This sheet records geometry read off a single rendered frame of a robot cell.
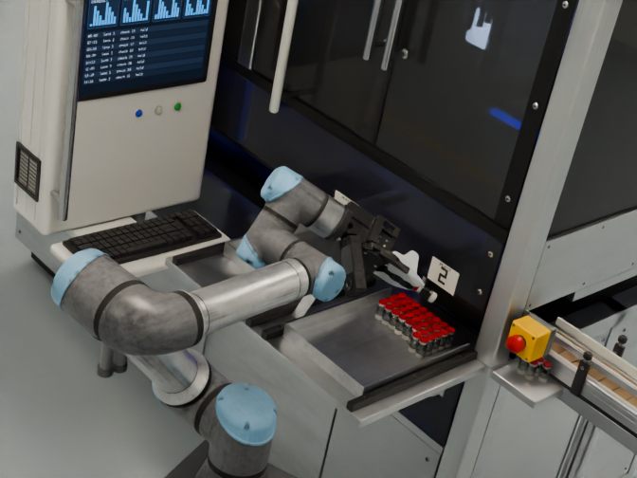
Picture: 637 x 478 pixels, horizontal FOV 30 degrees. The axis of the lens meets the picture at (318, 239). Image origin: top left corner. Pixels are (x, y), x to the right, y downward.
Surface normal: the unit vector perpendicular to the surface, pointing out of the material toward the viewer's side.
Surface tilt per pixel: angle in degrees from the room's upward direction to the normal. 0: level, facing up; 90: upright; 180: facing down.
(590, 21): 90
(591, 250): 90
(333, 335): 0
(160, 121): 90
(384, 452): 90
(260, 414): 7
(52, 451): 0
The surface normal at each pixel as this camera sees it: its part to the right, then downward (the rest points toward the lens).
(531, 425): 0.65, 0.47
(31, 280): 0.18, -0.85
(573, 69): -0.73, 0.22
